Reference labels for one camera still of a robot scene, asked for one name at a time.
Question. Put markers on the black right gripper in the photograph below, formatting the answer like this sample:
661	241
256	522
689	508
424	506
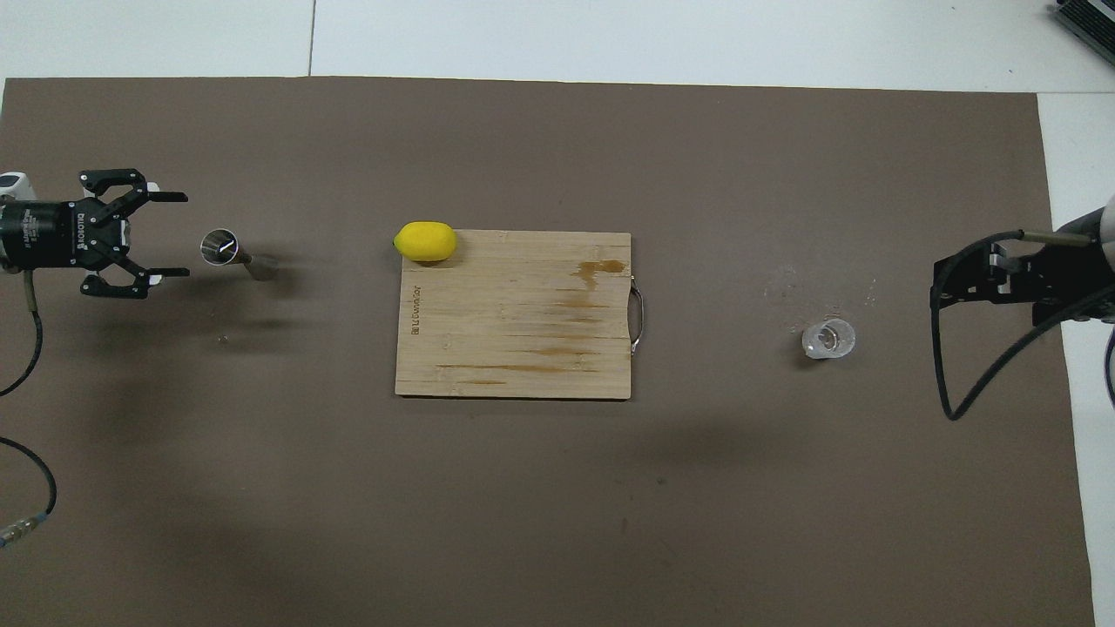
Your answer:
1067	283

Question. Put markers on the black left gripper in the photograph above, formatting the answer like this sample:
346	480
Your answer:
52	233

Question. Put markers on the steel double jigger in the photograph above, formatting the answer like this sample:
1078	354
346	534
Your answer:
219	246

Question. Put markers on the small clear cup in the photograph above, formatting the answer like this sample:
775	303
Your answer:
829	340

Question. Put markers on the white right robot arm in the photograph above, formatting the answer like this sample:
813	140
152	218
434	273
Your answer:
1106	226

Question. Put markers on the grey ribbed device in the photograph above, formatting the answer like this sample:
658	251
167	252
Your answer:
1093	22

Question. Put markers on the yellow lemon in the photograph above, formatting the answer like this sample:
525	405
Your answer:
425	242

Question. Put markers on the wooden cutting board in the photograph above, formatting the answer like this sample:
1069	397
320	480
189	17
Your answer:
523	322

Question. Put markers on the brown table mat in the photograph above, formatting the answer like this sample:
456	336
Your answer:
557	522

